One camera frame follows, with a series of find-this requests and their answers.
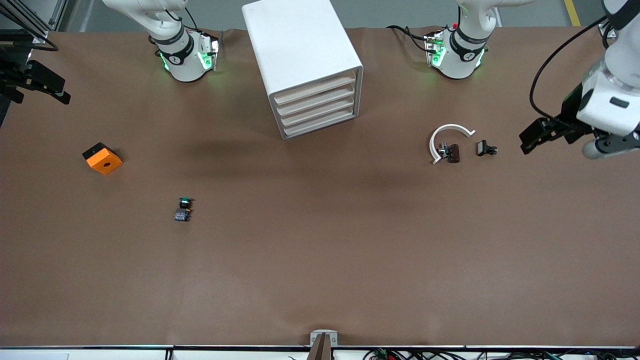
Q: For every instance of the black small electrical component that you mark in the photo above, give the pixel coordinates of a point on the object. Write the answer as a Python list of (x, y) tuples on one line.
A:
[(483, 148)]

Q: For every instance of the aluminium frame profile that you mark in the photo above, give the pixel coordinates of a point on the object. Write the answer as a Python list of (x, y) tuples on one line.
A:
[(601, 31), (41, 37)]

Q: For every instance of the white table edge rail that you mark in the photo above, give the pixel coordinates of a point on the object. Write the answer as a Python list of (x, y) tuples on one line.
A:
[(100, 353)]

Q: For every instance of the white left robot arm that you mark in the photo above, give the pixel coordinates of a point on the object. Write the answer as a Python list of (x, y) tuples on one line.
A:
[(457, 71)]

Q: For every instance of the brown paper table cover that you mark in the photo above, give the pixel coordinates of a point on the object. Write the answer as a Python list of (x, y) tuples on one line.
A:
[(320, 260)]

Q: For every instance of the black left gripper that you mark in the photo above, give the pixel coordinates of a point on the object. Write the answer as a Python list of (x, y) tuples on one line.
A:
[(571, 109)]

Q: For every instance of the green push button switch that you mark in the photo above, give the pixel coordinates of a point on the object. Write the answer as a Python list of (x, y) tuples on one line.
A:
[(183, 204)]

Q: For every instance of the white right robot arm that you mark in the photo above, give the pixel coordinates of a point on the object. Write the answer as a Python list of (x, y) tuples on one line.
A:
[(187, 72)]

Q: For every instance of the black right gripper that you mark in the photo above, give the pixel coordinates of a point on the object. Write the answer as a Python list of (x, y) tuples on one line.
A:
[(20, 76)]

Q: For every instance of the brown small electrical component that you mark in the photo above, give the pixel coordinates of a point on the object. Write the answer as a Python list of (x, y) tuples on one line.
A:
[(454, 153)]

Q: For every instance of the grey metal mount bracket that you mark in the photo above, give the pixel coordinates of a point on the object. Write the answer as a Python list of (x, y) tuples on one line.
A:
[(313, 339)]

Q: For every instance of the orange button enclosure box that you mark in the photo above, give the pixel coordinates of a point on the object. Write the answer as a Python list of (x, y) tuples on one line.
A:
[(105, 162)]

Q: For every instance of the white curved plastic part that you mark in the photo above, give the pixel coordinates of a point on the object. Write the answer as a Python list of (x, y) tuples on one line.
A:
[(452, 126)]

